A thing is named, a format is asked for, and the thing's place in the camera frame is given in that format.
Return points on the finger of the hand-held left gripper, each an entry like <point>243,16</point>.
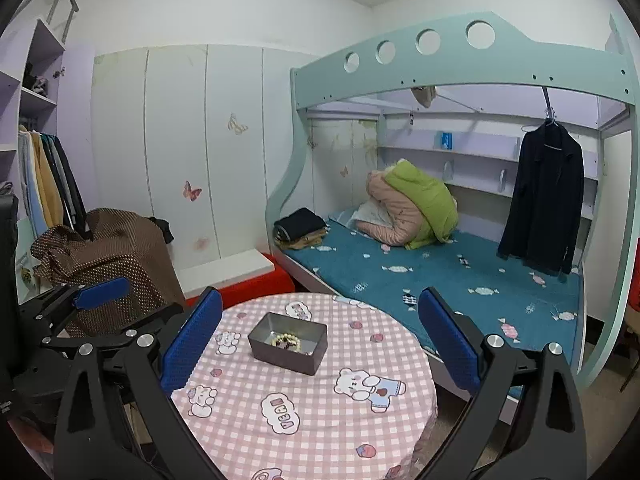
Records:
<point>150,322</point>
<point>102,292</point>

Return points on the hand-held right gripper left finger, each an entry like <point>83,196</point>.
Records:
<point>192,340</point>

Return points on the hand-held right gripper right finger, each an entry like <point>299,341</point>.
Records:
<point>450,335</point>

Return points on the grey metal tin box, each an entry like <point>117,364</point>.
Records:
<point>300,360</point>

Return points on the brown dotted cloth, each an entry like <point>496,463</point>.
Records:
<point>110,250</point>

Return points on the white step bench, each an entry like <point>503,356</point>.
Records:
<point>225,267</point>

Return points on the black garment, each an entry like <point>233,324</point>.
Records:
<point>162,230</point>

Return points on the red and white bench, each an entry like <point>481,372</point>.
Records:
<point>265,285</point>

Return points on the black panel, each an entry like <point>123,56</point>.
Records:
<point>9,250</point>

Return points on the row of hanging clothes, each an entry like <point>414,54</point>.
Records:
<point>45,180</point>

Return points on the pink quilt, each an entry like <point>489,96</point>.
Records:
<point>395,210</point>

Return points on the white pillow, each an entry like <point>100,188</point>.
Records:
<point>365,220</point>

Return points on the folded tan clothes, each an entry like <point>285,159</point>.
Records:
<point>310,240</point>

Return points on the folded dark clothes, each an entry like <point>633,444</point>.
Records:
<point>300,222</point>

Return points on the dark hanging jacket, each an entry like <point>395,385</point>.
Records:
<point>542,200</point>

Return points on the purple open wardrobe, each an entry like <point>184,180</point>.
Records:
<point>75,110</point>

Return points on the small blue box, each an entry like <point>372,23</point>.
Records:
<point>445,140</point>

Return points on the metal clothes hanger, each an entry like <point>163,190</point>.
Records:
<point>549,120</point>

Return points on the beige hanging cloth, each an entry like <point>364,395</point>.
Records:
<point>424,96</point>

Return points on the pink butterfly wall sticker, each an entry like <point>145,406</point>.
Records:
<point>191,191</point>

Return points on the white bedside wall shelf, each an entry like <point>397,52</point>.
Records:
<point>480,152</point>

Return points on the yellow butterfly wall sticker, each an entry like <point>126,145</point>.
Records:
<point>237,125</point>

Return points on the light green bunk bed frame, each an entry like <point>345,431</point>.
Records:
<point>500,70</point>

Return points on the metal ladder rail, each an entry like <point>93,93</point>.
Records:
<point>67,0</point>

